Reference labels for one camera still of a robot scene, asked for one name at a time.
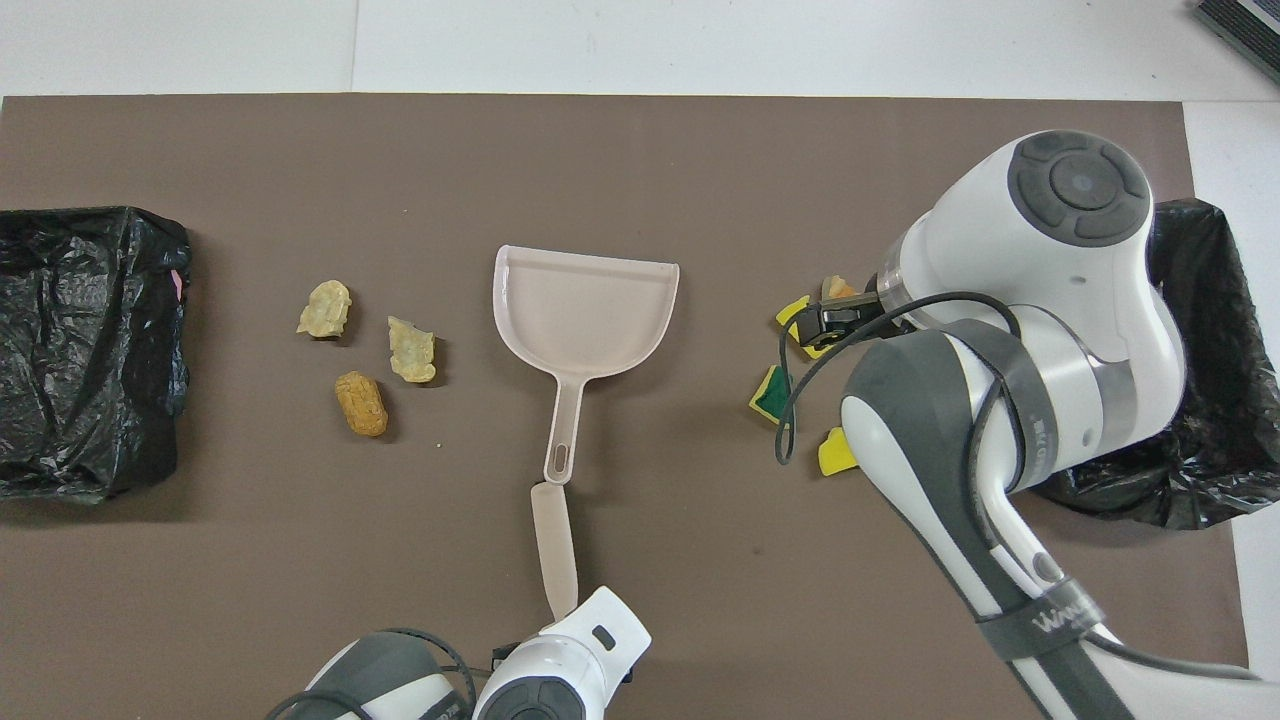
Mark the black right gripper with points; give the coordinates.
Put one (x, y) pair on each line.
(845, 320)

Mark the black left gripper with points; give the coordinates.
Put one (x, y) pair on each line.
(505, 658)

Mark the long yellow sponge piece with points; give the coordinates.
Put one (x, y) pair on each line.
(790, 312)

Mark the yellow green sponge piece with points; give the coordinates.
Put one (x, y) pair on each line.
(770, 398)

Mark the beige brush black bristles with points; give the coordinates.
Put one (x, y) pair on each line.
(555, 550)

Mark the chunky yellow sponge piece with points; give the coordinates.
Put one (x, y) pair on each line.
(835, 452)

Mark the beige plastic dustpan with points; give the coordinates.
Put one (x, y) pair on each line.
(585, 310)

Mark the brown bread roll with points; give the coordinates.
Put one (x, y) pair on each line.
(361, 403)

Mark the pale bread piece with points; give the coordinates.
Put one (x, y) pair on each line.
(324, 310)
(412, 352)

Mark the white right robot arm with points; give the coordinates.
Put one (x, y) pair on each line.
(1050, 300)

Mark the bin with black bag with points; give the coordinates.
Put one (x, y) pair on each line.
(1220, 330)
(80, 350)

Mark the brown table mat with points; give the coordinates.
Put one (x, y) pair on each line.
(200, 600)

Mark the dark grey ribbed panel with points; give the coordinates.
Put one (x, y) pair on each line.
(1245, 30)

